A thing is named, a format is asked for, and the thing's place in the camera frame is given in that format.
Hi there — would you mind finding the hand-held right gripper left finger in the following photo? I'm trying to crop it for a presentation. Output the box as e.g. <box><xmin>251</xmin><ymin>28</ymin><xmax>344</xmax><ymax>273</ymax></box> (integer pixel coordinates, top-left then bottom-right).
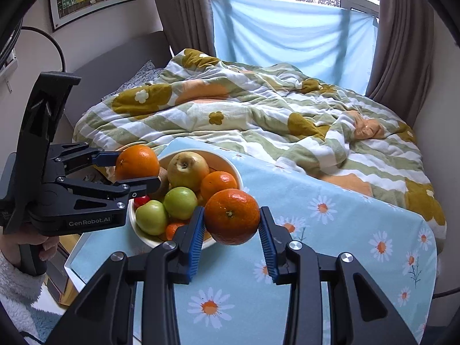
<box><xmin>45</xmin><ymin>206</ymin><xmax>206</xmax><ymax>345</ymax></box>

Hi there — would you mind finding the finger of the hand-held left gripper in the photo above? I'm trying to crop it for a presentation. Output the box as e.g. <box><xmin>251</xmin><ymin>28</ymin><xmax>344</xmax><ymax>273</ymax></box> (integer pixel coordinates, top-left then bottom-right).
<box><xmin>55</xmin><ymin>175</ymin><xmax>161</xmax><ymax>211</ymax></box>
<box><xmin>48</xmin><ymin>143</ymin><xmax>120</xmax><ymax>177</ymax></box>

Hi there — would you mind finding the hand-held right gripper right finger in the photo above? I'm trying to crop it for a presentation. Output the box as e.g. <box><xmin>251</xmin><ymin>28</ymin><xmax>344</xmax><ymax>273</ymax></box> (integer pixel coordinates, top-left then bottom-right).
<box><xmin>259</xmin><ymin>206</ymin><xmax>419</xmax><ymax>345</ymax></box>

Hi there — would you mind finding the kiwi with green sticker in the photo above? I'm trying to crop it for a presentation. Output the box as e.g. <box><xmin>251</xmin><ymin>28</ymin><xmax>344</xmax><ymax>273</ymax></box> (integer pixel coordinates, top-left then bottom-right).
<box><xmin>149</xmin><ymin>167</ymin><xmax>171</xmax><ymax>202</ymax></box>

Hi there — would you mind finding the large orange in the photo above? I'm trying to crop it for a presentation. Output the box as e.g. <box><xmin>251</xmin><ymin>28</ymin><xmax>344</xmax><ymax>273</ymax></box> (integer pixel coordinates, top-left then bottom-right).
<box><xmin>115</xmin><ymin>145</ymin><xmax>160</xmax><ymax>182</ymax></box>

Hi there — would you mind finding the small mandarin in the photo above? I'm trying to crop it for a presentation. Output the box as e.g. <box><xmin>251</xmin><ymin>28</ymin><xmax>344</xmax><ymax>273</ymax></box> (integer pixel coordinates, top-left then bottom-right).
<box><xmin>165</xmin><ymin>222</ymin><xmax>187</xmax><ymax>241</ymax></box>

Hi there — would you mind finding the green apple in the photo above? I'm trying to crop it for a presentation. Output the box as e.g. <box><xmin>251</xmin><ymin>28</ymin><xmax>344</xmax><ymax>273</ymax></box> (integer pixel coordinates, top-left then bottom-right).
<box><xmin>135</xmin><ymin>200</ymin><xmax>169</xmax><ymax>236</ymax></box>
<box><xmin>163</xmin><ymin>187</ymin><xmax>199</xmax><ymax>221</ymax></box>

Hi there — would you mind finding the yellow apple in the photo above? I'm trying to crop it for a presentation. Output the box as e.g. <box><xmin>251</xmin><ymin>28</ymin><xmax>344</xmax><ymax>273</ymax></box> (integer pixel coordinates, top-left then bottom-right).
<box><xmin>167</xmin><ymin>152</ymin><xmax>210</xmax><ymax>192</ymax></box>

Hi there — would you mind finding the cream oval bowl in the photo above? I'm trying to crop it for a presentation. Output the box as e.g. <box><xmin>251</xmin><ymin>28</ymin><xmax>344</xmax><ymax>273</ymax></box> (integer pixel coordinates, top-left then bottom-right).
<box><xmin>127</xmin><ymin>150</ymin><xmax>244</xmax><ymax>251</ymax></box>

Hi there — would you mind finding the person's left forearm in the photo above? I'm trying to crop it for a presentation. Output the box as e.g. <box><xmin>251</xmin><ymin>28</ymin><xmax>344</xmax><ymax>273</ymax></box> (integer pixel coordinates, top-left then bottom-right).
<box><xmin>0</xmin><ymin>252</ymin><xmax>70</xmax><ymax>317</ymax></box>

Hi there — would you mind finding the person's left hand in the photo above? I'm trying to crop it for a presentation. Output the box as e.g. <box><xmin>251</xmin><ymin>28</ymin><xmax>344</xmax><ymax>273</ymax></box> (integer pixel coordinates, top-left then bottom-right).
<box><xmin>0</xmin><ymin>232</ymin><xmax>60</xmax><ymax>269</ymax></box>

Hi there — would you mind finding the blue daisy print tablecloth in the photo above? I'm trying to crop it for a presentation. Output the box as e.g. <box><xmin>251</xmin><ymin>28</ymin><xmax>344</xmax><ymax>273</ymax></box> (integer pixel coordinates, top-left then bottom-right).
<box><xmin>68</xmin><ymin>138</ymin><xmax>442</xmax><ymax>345</ymax></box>

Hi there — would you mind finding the brown wooden furniture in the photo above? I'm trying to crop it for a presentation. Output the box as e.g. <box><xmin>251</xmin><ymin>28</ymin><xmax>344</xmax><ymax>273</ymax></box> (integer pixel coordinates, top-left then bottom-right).
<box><xmin>47</xmin><ymin>235</ymin><xmax>87</xmax><ymax>306</ymax></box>

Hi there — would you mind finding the grey patterned pillow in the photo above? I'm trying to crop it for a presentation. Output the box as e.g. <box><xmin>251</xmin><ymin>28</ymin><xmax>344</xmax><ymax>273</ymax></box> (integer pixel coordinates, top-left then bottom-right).
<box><xmin>101</xmin><ymin>60</ymin><xmax>166</xmax><ymax>103</ymax></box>

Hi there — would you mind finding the grey bed headboard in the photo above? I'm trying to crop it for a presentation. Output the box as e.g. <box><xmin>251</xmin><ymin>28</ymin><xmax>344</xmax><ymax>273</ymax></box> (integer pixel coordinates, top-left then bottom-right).
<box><xmin>54</xmin><ymin>32</ymin><xmax>173</xmax><ymax>141</ymax></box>

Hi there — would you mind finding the blue fuzzy cloth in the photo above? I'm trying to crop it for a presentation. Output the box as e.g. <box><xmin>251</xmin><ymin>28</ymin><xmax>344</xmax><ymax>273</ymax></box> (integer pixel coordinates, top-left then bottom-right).
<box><xmin>0</xmin><ymin>295</ymin><xmax>70</xmax><ymax>345</ymax></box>

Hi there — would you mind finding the green yellow floral blanket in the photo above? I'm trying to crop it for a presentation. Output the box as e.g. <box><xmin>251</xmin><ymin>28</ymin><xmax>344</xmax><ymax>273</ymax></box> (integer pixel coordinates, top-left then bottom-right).
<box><xmin>72</xmin><ymin>48</ymin><xmax>448</xmax><ymax>241</ymax></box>

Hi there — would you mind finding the brown curtain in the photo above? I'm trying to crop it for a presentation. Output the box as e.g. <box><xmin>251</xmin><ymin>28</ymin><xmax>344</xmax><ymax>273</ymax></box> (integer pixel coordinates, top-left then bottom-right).
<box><xmin>365</xmin><ymin>0</ymin><xmax>437</xmax><ymax>123</ymax></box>
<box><xmin>149</xmin><ymin>0</ymin><xmax>216</xmax><ymax>58</ymax></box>

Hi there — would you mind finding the light blue window cloth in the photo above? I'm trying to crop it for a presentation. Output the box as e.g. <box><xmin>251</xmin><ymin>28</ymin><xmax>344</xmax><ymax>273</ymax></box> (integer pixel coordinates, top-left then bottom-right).
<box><xmin>210</xmin><ymin>0</ymin><xmax>380</xmax><ymax>97</ymax></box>

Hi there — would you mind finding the black cable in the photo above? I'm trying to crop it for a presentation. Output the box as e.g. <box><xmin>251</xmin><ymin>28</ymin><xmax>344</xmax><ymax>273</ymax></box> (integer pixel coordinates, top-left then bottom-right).
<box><xmin>0</xmin><ymin>7</ymin><xmax>67</xmax><ymax>74</ymax></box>
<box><xmin>433</xmin><ymin>287</ymin><xmax>458</xmax><ymax>300</ymax></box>

